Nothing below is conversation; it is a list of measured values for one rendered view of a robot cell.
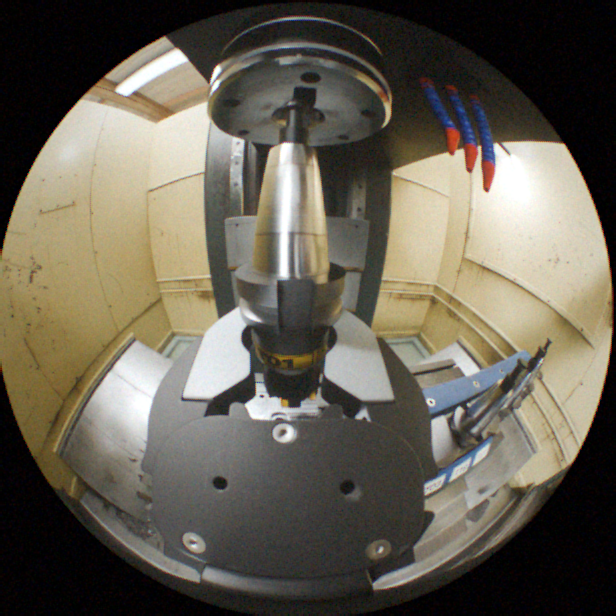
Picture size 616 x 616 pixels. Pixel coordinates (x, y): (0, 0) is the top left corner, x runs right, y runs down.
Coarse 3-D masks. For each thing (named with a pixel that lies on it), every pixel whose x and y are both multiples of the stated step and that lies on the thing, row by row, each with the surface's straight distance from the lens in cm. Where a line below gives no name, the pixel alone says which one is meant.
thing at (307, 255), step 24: (288, 144) 10; (288, 168) 9; (312, 168) 9; (264, 192) 9; (288, 192) 8; (312, 192) 9; (264, 216) 9; (288, 216) 8; (312, 216) 9; (264, 240) 9; (288, 240) 8; (312, 240) 8; (264, 264) 9; (288, 264) 8; (312, 264) 8
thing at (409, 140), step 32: (192, 32) 26; (224, 32) 26; (384, 32) 25; (416, 32) 25; (192, 64) 29; (416, 64) 28; (480, 64) 28; (416, 96) 33; (512, 96) 32; (384, 128) 43; (416, 128) 42; (512, 128) 38; (544, 128) 36; (352, 160) 65; (384, 160) 62; (416, 160) 58
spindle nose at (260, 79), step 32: (256, 32) 18; (288, 32) 16; (320, 32) 16; (352, 32) 19; (224, 64) 17; (256, 64) 14; (288, 64) 13; (320, 64) 13; (352, 64) 14; (384, 64) 21; (224, 96) 16; (256, 96) 16; (288, 96) 16; (320, 96) 16; (352, 96) 16; (384, 96) 16; (224, 128) 21; (256, 128) 21; (320, 128) 21; (352, 128) 20
